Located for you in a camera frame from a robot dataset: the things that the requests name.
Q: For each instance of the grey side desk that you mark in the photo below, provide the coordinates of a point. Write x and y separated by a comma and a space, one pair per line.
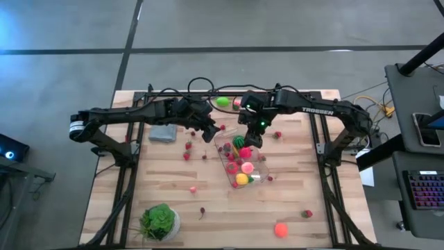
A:
399, 166
412, 97

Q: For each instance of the black aluminium table frame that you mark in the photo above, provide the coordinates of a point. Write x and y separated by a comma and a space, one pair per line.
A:
315, 95

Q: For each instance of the green plant in white pot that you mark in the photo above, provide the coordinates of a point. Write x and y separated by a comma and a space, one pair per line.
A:
159, 222

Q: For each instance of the black device with blue light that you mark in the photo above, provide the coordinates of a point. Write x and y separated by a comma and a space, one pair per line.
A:
10, 149

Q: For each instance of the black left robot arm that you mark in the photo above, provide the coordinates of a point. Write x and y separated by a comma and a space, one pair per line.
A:
121, 114

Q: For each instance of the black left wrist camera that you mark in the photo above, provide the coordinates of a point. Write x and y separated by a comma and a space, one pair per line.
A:
199, 107

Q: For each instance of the black backlit keyboard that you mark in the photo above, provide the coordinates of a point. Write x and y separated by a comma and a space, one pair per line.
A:
427, 190

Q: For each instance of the black smartphone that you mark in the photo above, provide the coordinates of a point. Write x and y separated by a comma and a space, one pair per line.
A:
425, 133

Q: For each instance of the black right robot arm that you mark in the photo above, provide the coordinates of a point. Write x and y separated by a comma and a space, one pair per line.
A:
319, 111

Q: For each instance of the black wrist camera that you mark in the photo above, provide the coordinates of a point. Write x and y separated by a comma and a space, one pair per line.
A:
252, 102
199, 107

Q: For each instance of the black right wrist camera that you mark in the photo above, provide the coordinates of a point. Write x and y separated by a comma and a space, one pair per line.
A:
252, 102

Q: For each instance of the pink toy peach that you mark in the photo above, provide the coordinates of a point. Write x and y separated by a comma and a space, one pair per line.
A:
247, 168

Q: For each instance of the clear plastic container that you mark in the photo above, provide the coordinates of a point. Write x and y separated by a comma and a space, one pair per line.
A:
260, 170

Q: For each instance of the small green toy watermelon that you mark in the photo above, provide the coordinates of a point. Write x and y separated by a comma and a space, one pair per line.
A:
238, 141

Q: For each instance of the black stand pole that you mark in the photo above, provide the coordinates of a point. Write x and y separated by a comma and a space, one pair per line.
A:
381, 151
421, 55

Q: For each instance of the black floor stand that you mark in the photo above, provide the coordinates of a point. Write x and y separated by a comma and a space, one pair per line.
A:
24, 172

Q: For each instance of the red toy fruit green top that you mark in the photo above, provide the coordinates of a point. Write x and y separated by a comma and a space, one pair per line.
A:
236, 104

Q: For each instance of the yellow toy lemon with leaf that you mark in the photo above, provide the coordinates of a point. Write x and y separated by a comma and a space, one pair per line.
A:
242, 179

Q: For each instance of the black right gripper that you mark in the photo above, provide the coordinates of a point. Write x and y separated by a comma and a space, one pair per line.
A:
256, 123

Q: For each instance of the black frame clamp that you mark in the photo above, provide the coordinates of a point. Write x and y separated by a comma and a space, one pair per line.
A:
277, 86
150, 87

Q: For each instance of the pink textured toy fruit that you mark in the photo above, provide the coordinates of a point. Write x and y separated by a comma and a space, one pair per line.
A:
193, 189

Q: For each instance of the green toy lime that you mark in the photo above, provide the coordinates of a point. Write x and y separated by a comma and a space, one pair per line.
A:
222, 101

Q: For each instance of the white paper sheet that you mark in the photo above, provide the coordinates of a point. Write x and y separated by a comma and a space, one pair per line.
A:
367, 175

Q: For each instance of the small strawberry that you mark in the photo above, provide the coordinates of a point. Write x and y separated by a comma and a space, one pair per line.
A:
222, 127

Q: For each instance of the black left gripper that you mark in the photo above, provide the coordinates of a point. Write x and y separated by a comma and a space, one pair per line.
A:
201, 120

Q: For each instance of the yellow orange toy carrot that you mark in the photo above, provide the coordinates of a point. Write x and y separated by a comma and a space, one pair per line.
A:
235, 151

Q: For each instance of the grey caster wheel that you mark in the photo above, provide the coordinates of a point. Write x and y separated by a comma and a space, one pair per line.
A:
400, 225

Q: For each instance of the red toy bell pepper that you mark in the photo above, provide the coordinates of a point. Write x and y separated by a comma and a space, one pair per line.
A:
245, 152

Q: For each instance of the orange toy orange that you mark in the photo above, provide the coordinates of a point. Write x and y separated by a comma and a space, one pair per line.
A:
281, 230

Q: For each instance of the grey folded cloth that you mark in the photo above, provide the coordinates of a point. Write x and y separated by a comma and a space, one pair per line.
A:
163, 133

